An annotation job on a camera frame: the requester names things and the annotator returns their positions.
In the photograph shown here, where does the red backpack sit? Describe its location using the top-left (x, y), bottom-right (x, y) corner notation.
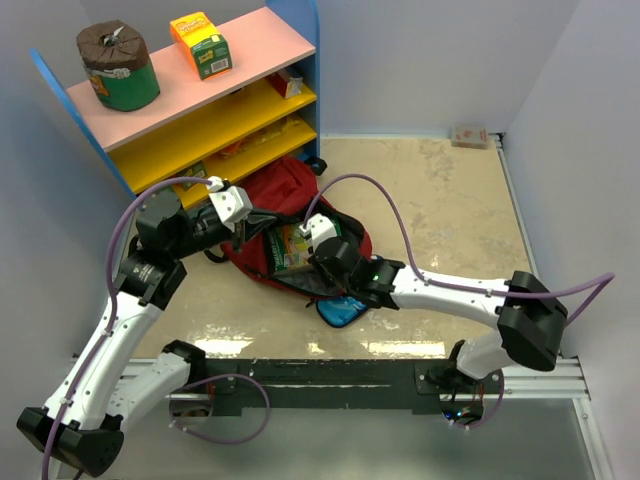
top-left (221, 156), bottom-right (342, 299)

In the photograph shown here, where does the green Treehouse book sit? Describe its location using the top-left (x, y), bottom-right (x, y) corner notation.
top-left (263, 223), bottom-right (312, 276)

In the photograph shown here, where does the blue dinosaur pencil case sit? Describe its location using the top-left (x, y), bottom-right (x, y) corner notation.
top-left (306, 296), bottom-right (370, 329)

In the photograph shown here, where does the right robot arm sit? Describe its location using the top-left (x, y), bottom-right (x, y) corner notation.
top-left (310, 237), bottom-right (568, 393)

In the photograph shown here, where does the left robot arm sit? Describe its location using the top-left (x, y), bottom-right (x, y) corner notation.
top-left (17, 187), bottom-right (281, 479)

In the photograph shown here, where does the green sponge box upper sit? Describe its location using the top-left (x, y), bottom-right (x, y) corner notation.
top-left (176, 161), bottom-right (207, 191)

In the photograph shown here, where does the colourful shelf unit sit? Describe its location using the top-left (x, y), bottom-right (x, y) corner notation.
top-left (31, 1), bottom-right (320, 196)

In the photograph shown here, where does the red white box on shelf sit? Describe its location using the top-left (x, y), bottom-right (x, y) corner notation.
top-left (266, 68), bottom-right (303, 99)

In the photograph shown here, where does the orange green sponge box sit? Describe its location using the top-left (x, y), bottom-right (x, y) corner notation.
top-left (169, 11), bottom-right (233, 80)

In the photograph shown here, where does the small pink card box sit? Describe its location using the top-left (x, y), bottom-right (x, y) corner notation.
top-left (450, 124), bottom-right (489, 150)

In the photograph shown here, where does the green brown wrapped roll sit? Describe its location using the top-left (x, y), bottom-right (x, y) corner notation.
top-left (76, 20), bottom-right (160, 112)

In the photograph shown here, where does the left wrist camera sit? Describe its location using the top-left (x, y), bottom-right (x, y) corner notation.
top-left (208, 186), bottom-right (253, 230)

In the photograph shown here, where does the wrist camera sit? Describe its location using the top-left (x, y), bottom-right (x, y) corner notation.
top-left (298, 213), bottom-right (338, 252)
top-left (208, 186), bottom-right (253, 230)

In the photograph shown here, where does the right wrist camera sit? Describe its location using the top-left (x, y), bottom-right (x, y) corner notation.
top-left (298, 213), bottom-right (338, 252)

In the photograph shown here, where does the aluminium rail frame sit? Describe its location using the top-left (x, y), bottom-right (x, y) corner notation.
top-left (37, 132), bottom-right (614, 480)

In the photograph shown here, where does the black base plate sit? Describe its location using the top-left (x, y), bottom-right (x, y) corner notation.
top-left (171, 359), bottom-right (500, 416)

